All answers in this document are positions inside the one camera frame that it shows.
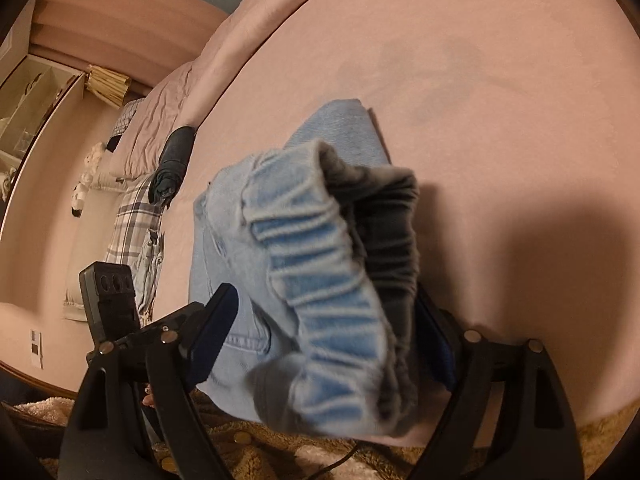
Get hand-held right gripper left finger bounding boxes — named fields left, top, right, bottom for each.
left=59, top=283, right=239, bottom=480

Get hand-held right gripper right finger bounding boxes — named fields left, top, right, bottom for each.
left=410, top=284, right=585, bottom=480

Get light blue denim pants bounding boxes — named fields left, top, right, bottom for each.
left=188, top=98, right=422, bottom=437

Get light denim garment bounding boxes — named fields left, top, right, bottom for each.
left=134, top=229, right=167, bottom=325

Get plaid cloth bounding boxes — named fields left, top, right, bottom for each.
left=106, top=174, right=167, bottom=281

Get white plush toy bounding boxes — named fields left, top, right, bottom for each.
left=69, top=141, right=110, bottom=218

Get beige shaggy rug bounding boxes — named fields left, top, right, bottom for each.
left=10, top=385, right=640, bottom=480

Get dark folded clothing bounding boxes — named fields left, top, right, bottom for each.
left=151, top=126, right=197, bottom=207

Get small checked pillow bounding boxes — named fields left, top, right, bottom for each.
left=106, top=98, right=147, bottom=152

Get pink pillow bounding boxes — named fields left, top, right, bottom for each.
left=122, top=60, right=201, bottom=178

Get white shelf cabinet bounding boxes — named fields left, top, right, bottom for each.
left=0, top=54, right=85, bottom=203

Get pink bed blanket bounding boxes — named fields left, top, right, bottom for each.
left=150, top=0, right=640, bottom=448

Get woven straw basket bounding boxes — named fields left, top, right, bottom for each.
left=84, top=64, right=133, bottom=109

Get wall outlet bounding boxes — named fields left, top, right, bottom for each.
left=29, top=329, right=47, bottom=370

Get black cable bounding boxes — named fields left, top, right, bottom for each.
left=300, top=441, right=362, bottom=480

